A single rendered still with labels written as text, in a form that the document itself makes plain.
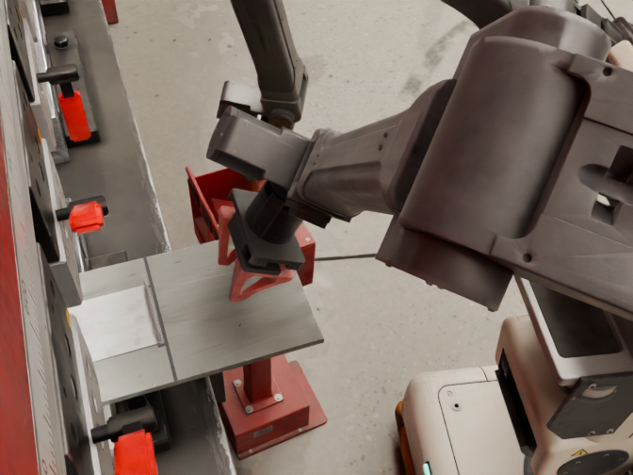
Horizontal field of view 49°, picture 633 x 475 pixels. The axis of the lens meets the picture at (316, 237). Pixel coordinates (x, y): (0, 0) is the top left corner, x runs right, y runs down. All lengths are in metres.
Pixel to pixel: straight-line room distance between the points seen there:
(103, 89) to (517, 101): 1.14
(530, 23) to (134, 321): 0.64
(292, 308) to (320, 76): 2.02
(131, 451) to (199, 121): 2.21
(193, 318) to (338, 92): 1.97
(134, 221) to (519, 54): 0.89
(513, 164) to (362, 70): 2.60
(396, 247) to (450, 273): 0.04
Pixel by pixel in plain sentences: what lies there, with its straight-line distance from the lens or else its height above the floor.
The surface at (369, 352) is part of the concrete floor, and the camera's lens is 1.97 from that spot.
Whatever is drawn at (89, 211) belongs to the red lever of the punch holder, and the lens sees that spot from 0.52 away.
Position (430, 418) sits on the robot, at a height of 0.28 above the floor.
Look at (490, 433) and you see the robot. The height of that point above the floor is 0.28.
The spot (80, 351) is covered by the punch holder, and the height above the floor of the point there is 1.25.
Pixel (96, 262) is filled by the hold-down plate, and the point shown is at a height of 0.90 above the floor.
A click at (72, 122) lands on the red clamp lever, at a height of 1.18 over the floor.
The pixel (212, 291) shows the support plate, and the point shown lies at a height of 1.00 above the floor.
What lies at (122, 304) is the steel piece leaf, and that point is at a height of 1.00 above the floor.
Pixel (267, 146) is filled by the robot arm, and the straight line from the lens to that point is 0.66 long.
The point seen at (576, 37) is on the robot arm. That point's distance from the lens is 0.27.
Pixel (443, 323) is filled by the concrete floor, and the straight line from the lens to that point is 2.06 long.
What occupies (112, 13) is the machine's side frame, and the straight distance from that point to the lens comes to 3.09.
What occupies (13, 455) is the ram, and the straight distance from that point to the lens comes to 0.29.
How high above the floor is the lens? 1.69
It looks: 50 degrees down
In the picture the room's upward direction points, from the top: 4 degrees clockwise
